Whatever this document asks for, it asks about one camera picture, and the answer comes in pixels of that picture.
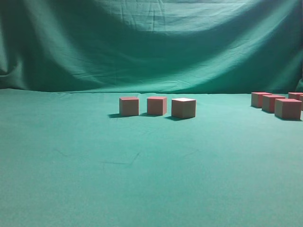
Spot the pink cube moved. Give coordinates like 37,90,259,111
171,98,196,119
274,98,302,120
119,97,139,116
147,96,167,115

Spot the green cloth backdrop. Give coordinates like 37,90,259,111
0,0,303,227

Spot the pink cube left column far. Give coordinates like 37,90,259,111
251,92,272,108

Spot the pink cube column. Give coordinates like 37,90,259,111
288,92,303,100
251,92,272,108
299,95,303,110

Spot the pink cube left column second-far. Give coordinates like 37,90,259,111
262,95,285,113

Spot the pink cube right column far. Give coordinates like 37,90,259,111
288,92,303,100

